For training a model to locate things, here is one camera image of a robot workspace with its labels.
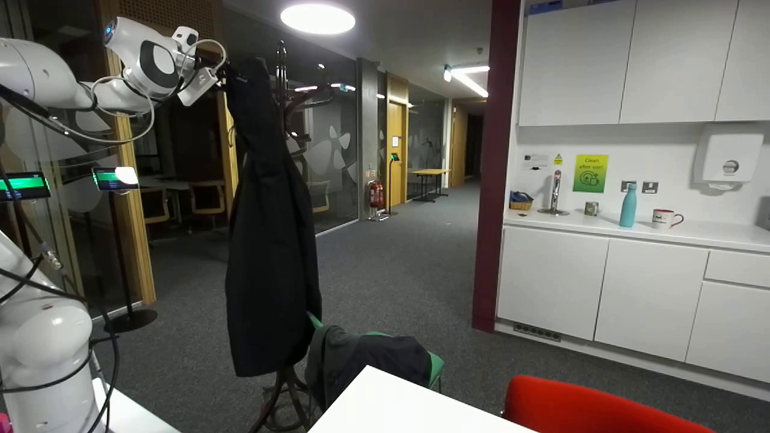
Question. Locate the wooden door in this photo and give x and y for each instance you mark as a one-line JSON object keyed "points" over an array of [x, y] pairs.
{"points": [[397, 156]]}

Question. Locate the small grey cup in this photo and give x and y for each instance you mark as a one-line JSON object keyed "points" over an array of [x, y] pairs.
{"points": [[590, 207]]}

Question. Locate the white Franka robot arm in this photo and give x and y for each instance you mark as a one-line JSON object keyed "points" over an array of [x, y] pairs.
{"points": [[40, 76]]}

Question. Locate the white mug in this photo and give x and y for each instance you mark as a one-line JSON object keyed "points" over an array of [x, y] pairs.
{"points": [[662, 216]]}

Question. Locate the red chair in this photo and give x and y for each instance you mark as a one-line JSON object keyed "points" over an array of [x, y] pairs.
{"points": [[585, 409]]}

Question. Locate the teal water bottle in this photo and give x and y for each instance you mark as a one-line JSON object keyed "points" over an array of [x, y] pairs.
{"points": [[630, 207]]}

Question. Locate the light wrist camera mount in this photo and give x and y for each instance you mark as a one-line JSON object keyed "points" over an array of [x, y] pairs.
{"points": [[195, 86]]}

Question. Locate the chrome kitchen tap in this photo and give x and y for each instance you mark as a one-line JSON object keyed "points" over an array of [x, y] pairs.
{"points": [[553, 192]]}

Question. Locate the green wall poster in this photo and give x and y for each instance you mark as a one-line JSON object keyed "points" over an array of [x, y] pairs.
{"points": [[590, 173]]}

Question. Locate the white upper kitchen cabinets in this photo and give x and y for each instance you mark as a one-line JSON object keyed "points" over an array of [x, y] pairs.
{"points": [[640, 56]]}

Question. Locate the wooden corridor table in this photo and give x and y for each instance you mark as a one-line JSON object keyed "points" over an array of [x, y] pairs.
{"points": [[427, 172]]}

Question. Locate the white robot mounting table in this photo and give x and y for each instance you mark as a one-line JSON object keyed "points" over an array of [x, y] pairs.
{"points": [[133, 416]]}

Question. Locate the white kitchen cabinets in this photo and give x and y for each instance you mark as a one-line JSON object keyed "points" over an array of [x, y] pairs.
{"points": [[640, 56], [633, 296]]}

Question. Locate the white lower kitchen cabinets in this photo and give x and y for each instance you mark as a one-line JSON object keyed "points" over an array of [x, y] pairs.
{"points": [[633, 296]]}

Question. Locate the red fire extinguisher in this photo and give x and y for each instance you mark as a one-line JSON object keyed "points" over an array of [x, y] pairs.
{"points": [[377, 195]]}

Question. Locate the dark wooden coat stand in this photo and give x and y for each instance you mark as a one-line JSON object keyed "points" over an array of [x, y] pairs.
{"points": [[282, 396]]}

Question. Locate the black floor stand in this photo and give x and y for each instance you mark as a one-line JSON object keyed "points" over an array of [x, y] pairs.
{"points": [[131, 320]]}

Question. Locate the linear corridor ceiling light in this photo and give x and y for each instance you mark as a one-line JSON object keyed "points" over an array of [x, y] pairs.
{"points": [[469, 78]]}

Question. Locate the green screen tablet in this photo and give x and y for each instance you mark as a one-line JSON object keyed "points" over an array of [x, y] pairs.
{"points": [[115, 175], [24, 186]]}

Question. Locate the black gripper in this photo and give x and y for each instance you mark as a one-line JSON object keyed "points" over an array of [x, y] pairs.
{"points": [[211, 59]]}

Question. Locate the wall power socket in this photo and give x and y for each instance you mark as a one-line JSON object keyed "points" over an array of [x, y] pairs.
{"points": [[650, 186]]}

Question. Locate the round ceiling lamp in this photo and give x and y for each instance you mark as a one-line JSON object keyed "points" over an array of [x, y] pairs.
{"points": [[319, 17]]}

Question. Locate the white paper towel dispenser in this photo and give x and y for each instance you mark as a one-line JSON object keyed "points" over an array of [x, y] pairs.
{"points": [[726, 159]]}

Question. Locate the black hoodie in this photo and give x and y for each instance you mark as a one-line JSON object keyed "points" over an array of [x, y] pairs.
{"points": [[269, 266]]}

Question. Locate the green chair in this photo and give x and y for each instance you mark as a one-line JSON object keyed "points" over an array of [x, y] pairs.
{"points": [[433, 369]]}

